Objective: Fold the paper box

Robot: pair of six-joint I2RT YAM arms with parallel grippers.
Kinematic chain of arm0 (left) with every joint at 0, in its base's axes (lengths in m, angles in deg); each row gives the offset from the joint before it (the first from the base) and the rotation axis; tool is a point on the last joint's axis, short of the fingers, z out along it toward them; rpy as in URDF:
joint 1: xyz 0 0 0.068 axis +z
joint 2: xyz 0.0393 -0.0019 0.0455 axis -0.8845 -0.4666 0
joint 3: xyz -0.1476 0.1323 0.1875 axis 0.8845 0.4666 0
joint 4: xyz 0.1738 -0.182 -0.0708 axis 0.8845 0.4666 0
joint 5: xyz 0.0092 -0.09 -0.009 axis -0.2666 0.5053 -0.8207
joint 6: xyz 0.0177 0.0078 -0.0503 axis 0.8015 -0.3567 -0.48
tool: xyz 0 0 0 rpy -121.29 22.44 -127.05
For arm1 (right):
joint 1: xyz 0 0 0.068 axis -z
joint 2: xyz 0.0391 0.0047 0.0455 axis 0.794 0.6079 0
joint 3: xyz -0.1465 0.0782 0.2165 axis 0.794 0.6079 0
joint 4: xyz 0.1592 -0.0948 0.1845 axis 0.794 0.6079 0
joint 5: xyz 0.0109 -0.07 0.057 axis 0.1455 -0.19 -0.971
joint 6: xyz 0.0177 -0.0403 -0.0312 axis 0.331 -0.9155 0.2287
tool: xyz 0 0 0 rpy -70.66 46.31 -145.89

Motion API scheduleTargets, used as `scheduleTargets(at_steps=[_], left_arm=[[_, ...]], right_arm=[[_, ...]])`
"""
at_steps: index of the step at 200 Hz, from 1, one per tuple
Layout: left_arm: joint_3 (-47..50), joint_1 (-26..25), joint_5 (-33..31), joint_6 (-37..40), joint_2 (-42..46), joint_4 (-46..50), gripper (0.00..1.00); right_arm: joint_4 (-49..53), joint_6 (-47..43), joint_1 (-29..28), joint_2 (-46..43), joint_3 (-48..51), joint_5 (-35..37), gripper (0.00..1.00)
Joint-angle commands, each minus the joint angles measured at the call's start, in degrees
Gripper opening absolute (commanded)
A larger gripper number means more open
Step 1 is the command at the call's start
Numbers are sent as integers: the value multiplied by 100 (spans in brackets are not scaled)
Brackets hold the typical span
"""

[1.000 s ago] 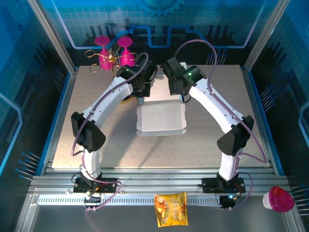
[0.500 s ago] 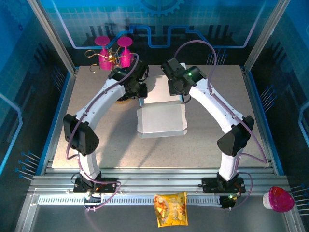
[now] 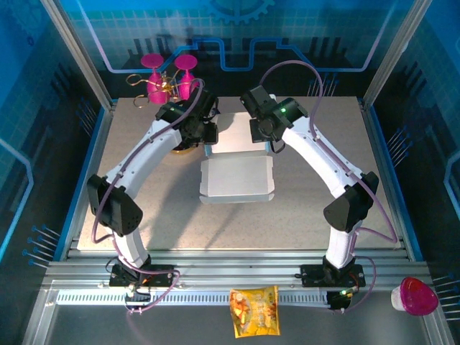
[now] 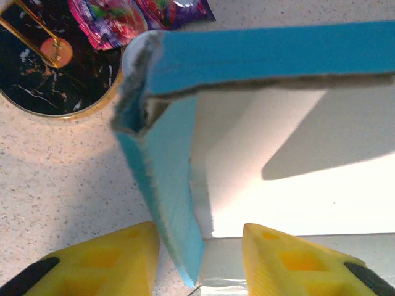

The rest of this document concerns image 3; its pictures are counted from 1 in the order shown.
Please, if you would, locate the aluminium frame rail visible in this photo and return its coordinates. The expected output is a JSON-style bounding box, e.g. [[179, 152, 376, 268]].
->
[[21, 247, 454, 345]]

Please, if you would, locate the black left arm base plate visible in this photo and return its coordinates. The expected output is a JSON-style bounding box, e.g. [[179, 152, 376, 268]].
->
[[107, 264, 178, 288]]

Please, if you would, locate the white and blue paper box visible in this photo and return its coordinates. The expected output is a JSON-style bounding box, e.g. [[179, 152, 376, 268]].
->
[[198, 111, 277, 205]]

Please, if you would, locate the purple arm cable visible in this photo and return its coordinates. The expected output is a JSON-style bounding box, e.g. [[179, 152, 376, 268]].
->
[[258, 59, 400, 314], [91, 78, 206, 317]]

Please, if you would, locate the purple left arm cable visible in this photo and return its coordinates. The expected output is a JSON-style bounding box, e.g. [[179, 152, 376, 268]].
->
[[91, 78, 206, 317]]

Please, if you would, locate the pink plastic wine glass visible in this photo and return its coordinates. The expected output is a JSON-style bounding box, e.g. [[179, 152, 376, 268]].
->
[[174, 54, 199, 101], [139, 52, 170, 105]]

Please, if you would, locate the yellow chip bag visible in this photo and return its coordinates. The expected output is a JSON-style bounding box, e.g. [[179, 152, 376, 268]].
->
[[229, 285, 282, 339]]

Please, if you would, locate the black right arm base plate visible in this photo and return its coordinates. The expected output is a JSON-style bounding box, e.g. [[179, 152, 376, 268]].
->
[[300, 263, 367, 288]]

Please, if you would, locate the aluminium frame post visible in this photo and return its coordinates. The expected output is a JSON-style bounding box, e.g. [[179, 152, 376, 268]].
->
[[361, 0, 434, 107], [40, 0, 118, 111]]

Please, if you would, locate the white slotted cable duct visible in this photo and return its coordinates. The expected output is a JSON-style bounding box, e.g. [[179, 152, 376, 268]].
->
[[55, 289, 330, 307]]

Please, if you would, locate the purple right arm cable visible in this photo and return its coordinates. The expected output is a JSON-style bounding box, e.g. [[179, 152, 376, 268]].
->
[[258, 59, 400, 314]]

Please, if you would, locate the white cup with pink lid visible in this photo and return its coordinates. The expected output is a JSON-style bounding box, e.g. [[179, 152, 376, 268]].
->
[[390, 276, 440, 317]]

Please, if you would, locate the gold wire glass rack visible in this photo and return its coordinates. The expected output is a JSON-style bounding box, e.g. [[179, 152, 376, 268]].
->
[[125, 71, 201, 156]]

